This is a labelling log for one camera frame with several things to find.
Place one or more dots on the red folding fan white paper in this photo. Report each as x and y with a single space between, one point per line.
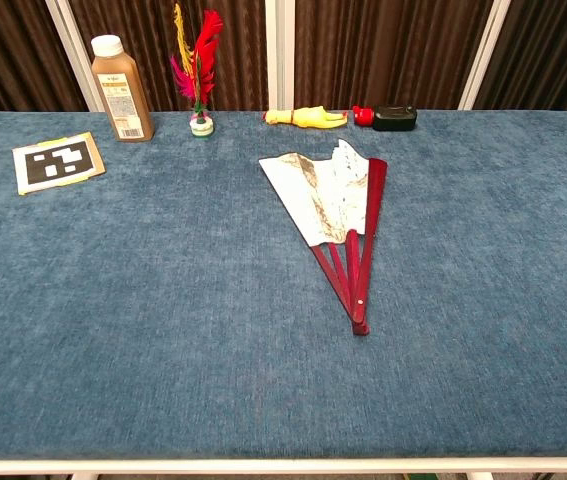
335 195

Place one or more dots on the yellow rubber chicken toy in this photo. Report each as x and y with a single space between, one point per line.
308 117

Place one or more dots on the blue fabric table mat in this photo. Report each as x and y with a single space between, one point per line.
163 300

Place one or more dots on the feather shuttlecock red yellow pink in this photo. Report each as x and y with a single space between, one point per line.
199 65

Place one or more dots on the brown juice bottle white cap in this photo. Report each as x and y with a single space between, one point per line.
122 95

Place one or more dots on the cardboard card with black marker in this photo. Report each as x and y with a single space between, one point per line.
58 162

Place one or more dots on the white pole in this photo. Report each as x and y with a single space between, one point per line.
485 50
75 50
279 50

